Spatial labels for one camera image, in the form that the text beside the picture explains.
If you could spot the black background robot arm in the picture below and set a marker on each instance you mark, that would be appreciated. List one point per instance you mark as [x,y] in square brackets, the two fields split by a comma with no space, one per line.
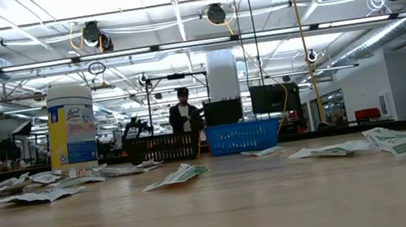
[137,126]

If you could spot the black equipment box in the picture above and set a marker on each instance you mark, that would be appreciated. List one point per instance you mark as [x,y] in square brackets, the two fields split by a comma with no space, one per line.
[223,112]

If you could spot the person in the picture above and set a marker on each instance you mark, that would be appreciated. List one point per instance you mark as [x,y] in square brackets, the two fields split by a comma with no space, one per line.
[184,118]

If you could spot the white building column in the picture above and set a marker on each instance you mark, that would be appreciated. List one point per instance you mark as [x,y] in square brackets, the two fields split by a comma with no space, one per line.
[222,75]

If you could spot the blue slotted plastic basket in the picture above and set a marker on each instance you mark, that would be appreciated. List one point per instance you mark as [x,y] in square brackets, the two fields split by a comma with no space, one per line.
[244,137]

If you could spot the black slotted plastic basket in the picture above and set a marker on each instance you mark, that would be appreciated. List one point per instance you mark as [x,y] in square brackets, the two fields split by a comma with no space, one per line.
[164,148]

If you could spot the small black ceiling reel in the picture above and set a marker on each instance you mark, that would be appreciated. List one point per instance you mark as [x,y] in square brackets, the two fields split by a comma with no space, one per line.
[311,56]
[143,79]

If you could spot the white paper packet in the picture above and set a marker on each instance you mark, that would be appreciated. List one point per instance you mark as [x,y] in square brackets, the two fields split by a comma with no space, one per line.
[150,163]
[47,178]
[119,171]
[14,183]
[264,151]
[77,181]
[39,197]

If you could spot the glass door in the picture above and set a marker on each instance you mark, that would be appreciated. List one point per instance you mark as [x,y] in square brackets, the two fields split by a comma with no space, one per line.
[330,109]

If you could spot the Lysol wipes canister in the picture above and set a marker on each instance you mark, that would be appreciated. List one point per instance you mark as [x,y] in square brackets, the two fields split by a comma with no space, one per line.
[75,139]

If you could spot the white red printed packet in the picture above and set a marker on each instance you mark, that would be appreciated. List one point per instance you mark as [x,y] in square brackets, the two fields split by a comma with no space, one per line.
[81,173]

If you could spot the red storage bin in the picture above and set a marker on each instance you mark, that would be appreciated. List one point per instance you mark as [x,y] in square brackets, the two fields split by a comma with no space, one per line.
[367,113]

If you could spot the black background rig frame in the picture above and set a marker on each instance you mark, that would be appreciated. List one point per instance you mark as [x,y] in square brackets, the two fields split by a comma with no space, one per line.
[176,76]

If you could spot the framed wall picture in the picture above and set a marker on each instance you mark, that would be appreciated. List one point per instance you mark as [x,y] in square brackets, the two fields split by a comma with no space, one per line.
[383,104]

